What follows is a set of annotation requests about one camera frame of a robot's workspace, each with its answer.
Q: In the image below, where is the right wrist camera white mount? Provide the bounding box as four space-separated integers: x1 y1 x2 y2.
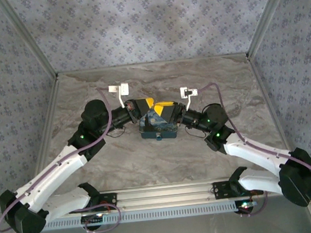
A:
179 86 201 112

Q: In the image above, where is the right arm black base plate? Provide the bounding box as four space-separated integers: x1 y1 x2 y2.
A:
211 177 264 200

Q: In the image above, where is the aluminium table edge rail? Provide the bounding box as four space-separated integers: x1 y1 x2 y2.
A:
247 53 293 157
25 75 69 174

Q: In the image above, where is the grey slotted cable duct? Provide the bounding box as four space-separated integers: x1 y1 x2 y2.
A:
41 198 258 232

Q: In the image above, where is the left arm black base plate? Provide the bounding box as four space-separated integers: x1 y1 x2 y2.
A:
79 191 119 214

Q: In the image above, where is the aluminium corner post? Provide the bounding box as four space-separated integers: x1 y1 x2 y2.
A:
240 0 304 60
0 0 60 84

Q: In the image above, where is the starry night print tin box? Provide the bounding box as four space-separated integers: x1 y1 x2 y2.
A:
137 105 180 145

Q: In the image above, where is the wide aluminium base rail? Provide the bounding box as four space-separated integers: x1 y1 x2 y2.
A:
42 174 286 219

